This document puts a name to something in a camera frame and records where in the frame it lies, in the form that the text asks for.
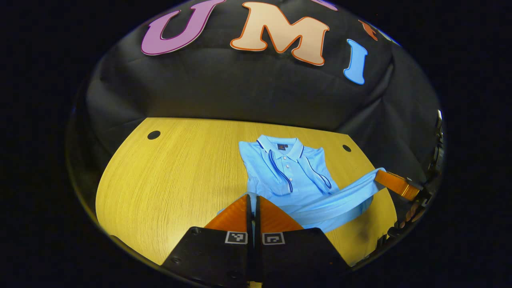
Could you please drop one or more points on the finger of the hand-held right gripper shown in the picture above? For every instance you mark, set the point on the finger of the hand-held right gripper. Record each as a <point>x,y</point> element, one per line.
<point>396,184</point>

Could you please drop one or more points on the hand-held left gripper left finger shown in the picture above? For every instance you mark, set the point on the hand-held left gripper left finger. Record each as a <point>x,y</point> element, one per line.
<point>216,256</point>

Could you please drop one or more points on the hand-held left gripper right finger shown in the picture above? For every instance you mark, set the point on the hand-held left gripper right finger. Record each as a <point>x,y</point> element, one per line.
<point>292,256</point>

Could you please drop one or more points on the light blue T-shirt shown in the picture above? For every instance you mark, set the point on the light blue T-shirt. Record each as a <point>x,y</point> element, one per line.
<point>296,180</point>

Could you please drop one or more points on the black backdrop cloth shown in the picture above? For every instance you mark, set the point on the black backdrop cloth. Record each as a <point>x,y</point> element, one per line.
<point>240,88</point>

